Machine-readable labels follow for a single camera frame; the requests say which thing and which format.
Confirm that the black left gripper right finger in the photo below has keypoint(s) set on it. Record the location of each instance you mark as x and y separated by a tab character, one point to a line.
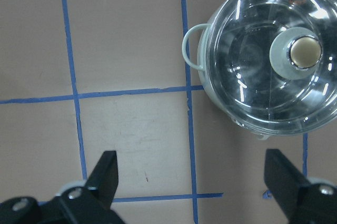
301	199

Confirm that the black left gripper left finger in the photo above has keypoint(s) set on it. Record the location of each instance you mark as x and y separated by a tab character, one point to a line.
87	202

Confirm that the glass pot lid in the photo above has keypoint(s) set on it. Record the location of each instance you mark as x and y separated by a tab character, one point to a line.
273	52

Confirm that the pale green electric pot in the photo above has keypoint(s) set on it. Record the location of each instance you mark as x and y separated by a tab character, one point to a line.
263	63

